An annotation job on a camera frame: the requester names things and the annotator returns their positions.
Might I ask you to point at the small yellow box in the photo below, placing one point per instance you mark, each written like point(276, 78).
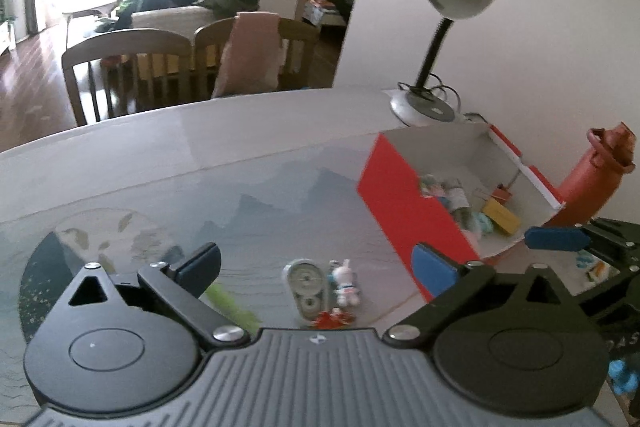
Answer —
point(501, 216)

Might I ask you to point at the small red toy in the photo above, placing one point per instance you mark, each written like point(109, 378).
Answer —
point(335, 319)

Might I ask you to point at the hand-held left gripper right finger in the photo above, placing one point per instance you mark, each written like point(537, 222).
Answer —
point(434, 269)

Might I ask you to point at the illustrated card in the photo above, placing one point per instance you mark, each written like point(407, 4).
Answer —
point(590, 264)

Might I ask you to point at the red-brown water bottle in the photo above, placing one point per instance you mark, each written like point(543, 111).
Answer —
point(585, 182)

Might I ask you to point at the pink clip with stick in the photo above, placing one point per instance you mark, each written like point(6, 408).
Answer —
point(502, 193)

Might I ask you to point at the pink cloth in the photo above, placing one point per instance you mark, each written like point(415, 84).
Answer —
point(250, 57)

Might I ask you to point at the small blue toy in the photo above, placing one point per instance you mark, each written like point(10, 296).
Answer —
point(622, 377)

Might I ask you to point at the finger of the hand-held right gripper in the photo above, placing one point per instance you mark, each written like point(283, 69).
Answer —
point(555, 238)

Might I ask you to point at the dark wooden chair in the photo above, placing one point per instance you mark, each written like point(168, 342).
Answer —
point(125, 42)
point(300, 32)

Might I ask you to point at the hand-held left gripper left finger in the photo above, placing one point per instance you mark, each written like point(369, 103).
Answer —
point(200, 268)

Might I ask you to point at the white coffee table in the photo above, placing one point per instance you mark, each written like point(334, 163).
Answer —
point(85, 5)

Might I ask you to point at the red cardboard box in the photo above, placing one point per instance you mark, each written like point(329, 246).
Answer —
point(395, 197)

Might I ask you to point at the white rabbit figurine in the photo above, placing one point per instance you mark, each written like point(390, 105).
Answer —
point(345, 284)

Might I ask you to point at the grey correction tape dispenser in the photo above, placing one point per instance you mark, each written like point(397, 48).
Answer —
point(305, 287)

